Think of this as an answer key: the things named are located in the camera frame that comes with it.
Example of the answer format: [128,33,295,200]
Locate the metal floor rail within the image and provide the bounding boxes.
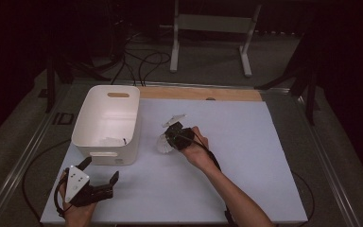
[0,84,74,227]
[294,93,362,227]
[72,79,292,95]

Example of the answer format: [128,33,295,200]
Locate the person's right hand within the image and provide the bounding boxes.
[179,126,218,173]

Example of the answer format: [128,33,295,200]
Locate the black floor cable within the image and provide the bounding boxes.
[110,51,137,87]
[137,51,172,87]

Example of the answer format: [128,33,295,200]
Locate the pale blue table mat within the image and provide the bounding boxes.
[40,97,309,225]

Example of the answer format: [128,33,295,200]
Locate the white plastic bin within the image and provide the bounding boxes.
[71,84,142,166]

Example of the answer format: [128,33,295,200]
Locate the white metal stand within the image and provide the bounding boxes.
[169,0,263,79]

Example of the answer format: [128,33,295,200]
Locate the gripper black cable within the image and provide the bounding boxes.
[176,133,316,227]
[22,140,74,221]

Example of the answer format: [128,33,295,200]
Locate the person's left hand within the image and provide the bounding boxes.
[59,169,97,227]

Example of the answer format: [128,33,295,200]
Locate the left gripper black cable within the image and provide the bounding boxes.
[22,140,74,221]

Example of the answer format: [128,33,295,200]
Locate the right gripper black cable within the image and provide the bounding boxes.
[176,133,316,227]

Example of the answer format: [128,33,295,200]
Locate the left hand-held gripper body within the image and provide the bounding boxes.
[63,164,114,208]

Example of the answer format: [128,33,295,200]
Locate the black tripod stand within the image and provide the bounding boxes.
[45,53,112,114]
[254,12,318,126]

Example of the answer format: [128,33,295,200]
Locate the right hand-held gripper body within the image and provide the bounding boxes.
[162,113,197,151]

